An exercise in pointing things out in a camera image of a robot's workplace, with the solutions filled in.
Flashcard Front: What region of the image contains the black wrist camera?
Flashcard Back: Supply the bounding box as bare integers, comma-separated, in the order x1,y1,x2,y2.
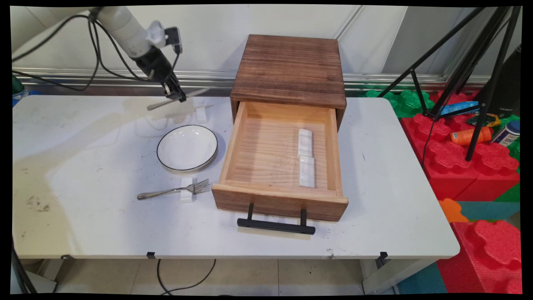
164,27,183,55

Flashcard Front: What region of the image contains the black stand leg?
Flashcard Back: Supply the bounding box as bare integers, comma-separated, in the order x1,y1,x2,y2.
12,246,39,295

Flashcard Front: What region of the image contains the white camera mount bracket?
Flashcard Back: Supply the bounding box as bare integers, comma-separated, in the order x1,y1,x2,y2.
145,20,167,49

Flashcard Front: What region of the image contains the dark brown wooden cabinet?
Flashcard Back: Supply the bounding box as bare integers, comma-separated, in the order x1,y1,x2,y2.
230,34,347,132

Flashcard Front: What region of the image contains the teal foam mat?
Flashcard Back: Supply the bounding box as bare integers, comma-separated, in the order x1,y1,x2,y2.
398,201,521,295

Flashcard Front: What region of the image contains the silver table knife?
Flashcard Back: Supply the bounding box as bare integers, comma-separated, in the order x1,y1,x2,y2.
147,87,211,111

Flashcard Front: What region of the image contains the black floor cable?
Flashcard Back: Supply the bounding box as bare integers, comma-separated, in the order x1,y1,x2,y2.
157,258,217,295

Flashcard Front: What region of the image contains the orange foam piece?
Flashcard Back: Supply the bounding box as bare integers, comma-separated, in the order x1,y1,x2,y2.
438,198,469,223

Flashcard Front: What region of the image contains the silver fork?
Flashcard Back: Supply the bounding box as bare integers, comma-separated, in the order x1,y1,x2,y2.
137,179,211,200

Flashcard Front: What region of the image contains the orange bottle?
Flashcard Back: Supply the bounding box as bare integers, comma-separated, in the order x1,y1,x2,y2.
450,127,493,146

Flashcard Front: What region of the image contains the green yellow snack bag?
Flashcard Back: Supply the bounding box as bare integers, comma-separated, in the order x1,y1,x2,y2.
466,113,503,128

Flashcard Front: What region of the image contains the white table leg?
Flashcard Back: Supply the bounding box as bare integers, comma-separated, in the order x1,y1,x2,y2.
360,258,438,295

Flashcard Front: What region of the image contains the black thermos bottle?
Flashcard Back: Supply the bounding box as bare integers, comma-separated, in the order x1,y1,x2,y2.
485,44,523,120

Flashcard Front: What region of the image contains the blue package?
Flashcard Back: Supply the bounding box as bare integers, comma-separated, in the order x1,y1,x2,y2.
439,101,480,117

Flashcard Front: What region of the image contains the green foam block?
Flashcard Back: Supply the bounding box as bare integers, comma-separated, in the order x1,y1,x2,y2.
359,89,436,119
494,116,522,203

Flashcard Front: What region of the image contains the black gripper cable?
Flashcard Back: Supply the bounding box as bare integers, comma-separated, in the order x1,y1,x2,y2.
12,18,152,92

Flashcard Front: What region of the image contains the white plate with black rim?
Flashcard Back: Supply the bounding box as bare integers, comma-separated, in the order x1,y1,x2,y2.
157,125,218,173

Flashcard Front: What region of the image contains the green blue bottle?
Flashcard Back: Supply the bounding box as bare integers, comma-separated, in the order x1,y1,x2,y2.
12,75,29,107

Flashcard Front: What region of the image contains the black tripod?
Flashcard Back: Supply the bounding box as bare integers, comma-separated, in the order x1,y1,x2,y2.
377,6,523,162

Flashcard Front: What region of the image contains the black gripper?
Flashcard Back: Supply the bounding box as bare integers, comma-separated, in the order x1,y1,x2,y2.
133,45,187,103

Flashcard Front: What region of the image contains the light wooden drawer, black handle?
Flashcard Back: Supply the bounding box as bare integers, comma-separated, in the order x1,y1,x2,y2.
212,101,349,235

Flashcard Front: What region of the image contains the large red foam block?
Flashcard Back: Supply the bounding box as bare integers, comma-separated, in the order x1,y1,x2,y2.
436,220,523,295
401,90,521,203

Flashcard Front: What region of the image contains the white bottle with blue cap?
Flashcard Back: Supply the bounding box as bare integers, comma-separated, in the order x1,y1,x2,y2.
491,120,521,148

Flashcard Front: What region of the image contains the black camera cable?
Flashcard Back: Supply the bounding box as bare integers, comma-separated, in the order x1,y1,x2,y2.
12,14,183,82

